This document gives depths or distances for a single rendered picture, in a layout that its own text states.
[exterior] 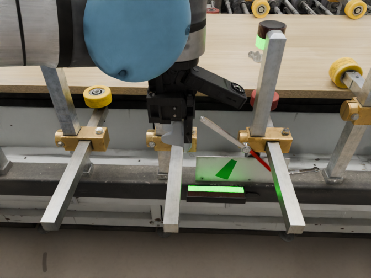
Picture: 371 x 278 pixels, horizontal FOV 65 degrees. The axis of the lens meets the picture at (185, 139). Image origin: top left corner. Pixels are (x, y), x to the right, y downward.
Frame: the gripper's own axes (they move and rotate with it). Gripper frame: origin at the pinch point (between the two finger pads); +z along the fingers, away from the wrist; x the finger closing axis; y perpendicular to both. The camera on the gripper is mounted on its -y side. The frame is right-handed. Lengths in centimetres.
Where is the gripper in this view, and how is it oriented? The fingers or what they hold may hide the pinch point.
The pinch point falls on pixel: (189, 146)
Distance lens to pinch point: 59.1
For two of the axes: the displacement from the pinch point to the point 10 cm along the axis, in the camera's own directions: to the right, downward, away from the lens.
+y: -10.0, -0.1, 0.1
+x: -0.1, 6.4, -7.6
